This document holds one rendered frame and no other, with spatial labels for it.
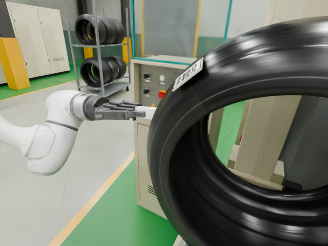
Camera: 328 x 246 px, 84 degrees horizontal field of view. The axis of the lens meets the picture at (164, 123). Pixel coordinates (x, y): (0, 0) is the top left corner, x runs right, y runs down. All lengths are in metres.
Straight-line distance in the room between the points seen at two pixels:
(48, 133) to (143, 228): 1.25
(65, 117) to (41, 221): 1.42
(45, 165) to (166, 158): 0.41
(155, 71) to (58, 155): 0.76
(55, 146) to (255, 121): 0.64
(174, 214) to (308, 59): 0.37
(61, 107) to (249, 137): 0.64
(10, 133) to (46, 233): 1.31
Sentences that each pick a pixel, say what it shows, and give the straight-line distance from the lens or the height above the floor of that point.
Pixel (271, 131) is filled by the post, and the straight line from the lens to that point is 0.70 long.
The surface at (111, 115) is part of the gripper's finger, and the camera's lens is 0.51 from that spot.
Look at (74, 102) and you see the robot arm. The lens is 0.63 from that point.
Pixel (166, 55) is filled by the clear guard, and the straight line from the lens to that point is 1.12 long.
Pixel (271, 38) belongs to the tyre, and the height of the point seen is 1.42.
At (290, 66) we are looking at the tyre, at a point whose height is 1.39.
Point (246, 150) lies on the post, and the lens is 0.74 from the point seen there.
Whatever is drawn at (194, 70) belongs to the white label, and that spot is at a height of 1.37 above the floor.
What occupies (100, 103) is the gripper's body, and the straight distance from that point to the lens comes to 0.59.
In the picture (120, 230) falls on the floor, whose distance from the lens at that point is 1.73.
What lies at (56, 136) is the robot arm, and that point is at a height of 1.12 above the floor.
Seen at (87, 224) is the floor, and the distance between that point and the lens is 1.82.
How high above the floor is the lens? 1.42
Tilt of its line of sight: 26 degrees down
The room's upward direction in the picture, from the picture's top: 2 degrees clockwise
